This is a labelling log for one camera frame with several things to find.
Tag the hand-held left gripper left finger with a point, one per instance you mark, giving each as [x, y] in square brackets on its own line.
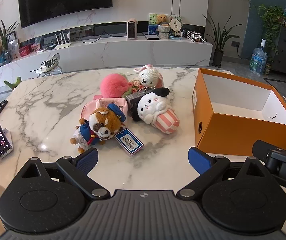
[88, 158]

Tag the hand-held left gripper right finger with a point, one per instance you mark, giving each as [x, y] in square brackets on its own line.
[198, 158]

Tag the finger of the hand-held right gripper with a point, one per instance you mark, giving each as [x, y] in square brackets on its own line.
[259, 148]

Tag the orange cardboard box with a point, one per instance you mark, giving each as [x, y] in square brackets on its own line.
[233, 130]

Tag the red panda sailor plush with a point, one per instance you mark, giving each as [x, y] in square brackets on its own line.
[105, 123]

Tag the blue price tag card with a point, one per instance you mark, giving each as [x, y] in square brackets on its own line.
[129, 142]

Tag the pink pouch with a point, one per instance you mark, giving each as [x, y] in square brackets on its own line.
[121, 105]

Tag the white dog plush striped cup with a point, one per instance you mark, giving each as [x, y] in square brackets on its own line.
[153, 108]

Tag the small black box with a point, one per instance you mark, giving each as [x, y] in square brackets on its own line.
[133, 98]

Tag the pink fluffy plush ball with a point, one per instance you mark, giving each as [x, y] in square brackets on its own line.
[114, 86]

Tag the pink crochet flower bouquet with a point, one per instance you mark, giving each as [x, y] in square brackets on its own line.
[136, 85]

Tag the white crochet bunny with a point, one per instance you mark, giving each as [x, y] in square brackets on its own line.
[148, 76]

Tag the white phone stand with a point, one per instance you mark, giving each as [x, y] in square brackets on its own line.
[9, 147]

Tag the large water bottle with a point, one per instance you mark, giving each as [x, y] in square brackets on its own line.
[258, 61]

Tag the white rolling stool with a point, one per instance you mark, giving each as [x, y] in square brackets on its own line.
[49, 66]

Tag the black remote control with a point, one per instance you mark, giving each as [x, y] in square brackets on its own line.
[0, 108]

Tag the potted long-leaf plant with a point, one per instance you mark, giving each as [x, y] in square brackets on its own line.
[218, 55]

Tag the green plastic toy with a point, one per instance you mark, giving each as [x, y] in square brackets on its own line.
[12, 83]

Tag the white marble tv console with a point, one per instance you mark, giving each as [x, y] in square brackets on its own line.
[123, 52]

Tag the white wifi router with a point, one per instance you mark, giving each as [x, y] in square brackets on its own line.
[63, 45]

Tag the cow print toys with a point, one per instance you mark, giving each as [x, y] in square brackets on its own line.
[195, 37]

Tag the red gift boxes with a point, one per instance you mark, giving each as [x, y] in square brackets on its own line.
[26, 51]

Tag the trailing green ivy plant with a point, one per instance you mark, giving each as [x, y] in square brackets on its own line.
[273, 20]

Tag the grey laptop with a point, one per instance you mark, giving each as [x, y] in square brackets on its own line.
[151, 37]

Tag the teddy bear on shelf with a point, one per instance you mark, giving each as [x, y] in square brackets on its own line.
[163, 32]

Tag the pink space heater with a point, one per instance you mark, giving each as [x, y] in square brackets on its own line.
[132, 30]

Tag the round paper fan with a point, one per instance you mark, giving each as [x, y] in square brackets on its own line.
[175, 22]

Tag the green plant in glass vase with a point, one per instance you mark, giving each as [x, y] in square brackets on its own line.
[6, 40]

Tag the brown teddy bear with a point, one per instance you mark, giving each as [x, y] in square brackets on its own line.
[162, 19]

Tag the green picture box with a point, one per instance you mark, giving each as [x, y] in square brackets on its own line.
[152, 18]

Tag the black wall socket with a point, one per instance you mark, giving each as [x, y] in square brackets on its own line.
[235, 44]

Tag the picture frame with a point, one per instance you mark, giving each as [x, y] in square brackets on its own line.
[12, 38]

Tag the black wall television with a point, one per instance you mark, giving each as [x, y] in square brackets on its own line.
[65, 0]

